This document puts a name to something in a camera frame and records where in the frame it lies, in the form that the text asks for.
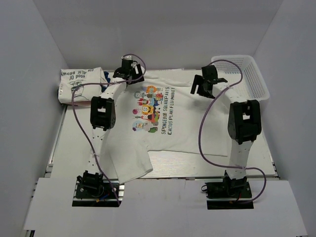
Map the white SpongeBob print t-shirt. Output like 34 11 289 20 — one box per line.
105 78 231 183

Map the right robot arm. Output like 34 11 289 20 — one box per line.
191 65 262 197

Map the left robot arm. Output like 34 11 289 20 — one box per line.
86 53 146 178

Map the blue folded t-shirt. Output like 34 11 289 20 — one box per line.
101 71 111 93

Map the white plastic mesh basket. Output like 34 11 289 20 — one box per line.
211 55 270 101

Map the pink folded t-shirt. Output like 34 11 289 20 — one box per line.
62 101 91 107

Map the white Charlie Brown folded t-shirt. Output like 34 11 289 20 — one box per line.
58 67 106 104

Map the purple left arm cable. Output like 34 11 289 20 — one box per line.
71 53 147 207

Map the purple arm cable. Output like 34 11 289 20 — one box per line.
71 53 147 207
198 60 268 204

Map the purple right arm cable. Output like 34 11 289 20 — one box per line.
198 60 268 204

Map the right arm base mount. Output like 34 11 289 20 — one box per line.
201 172 254 210

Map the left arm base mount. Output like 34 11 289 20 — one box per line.
72 170 124 207

